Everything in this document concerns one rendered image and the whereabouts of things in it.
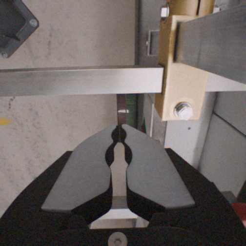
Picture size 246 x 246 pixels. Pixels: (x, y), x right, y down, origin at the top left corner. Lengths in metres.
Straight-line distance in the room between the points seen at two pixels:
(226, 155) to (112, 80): 0.39
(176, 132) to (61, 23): 0.88
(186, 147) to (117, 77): 0.43
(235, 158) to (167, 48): 0.35
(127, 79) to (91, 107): 0.96
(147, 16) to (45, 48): 0.86
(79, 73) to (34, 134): 1.22
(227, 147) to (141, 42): 0.34
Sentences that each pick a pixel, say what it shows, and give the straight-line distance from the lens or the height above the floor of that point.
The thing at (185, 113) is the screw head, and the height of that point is 0.88.
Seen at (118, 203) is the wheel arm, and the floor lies 0.85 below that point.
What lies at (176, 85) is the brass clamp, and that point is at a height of 0.87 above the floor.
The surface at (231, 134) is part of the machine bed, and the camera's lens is 0.48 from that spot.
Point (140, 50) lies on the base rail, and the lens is 0.35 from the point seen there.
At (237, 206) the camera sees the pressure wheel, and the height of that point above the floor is 0.88.
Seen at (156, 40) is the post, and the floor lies 0.77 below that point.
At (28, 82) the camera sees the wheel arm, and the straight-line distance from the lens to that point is 0.22.
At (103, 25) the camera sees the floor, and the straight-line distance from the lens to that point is 1.05.
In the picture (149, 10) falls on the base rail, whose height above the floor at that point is 0.70.
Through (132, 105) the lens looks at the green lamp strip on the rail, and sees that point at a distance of 0.37.
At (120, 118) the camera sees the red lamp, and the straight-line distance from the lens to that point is 0.38.
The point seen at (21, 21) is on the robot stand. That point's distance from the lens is 1.10.
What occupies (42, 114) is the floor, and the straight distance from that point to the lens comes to 1.28.
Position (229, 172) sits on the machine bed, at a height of 0.75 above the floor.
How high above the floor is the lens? 1.05
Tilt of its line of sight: 63 degrees down
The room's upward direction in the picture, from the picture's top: 178 degrees clockwise
